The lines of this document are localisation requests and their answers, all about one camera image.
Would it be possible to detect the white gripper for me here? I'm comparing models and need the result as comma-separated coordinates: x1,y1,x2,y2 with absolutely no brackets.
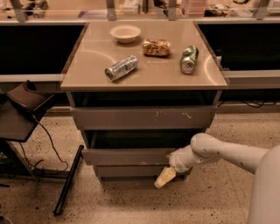
154,145,220,188

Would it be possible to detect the grey drawer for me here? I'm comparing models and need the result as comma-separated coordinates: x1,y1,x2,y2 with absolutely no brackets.
82,129,200,166
71,106,216,130
93,165,165,181

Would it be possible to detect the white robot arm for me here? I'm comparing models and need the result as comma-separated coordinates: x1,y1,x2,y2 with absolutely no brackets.
155,133,280,224

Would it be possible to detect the grey top drawer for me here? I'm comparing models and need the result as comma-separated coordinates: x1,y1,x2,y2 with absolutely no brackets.
71,106,216,130

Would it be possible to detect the grey bottom drawer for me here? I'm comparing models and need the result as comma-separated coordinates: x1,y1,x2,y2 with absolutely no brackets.
93,165,165,181

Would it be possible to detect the grey drawer cabinet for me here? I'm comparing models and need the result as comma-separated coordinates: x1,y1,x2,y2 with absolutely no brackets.
60,19,229,183

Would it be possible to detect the black floor bar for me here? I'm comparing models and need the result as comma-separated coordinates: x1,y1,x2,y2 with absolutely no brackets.
53,145,84,216

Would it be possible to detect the crushed green can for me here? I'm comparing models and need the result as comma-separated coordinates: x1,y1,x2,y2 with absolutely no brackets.
180,45,199,74

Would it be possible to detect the silver soda can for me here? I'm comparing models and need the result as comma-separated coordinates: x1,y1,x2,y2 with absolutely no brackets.
105,55,138,82

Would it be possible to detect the crushed brown can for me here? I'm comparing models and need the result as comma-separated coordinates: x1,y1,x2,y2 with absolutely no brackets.
143,38,171,57

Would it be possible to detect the dark side table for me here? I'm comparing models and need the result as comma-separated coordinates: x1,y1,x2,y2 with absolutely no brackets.
0,80,55,177

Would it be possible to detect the black cable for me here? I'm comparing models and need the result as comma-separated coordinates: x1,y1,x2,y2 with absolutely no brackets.
17,115,69,176

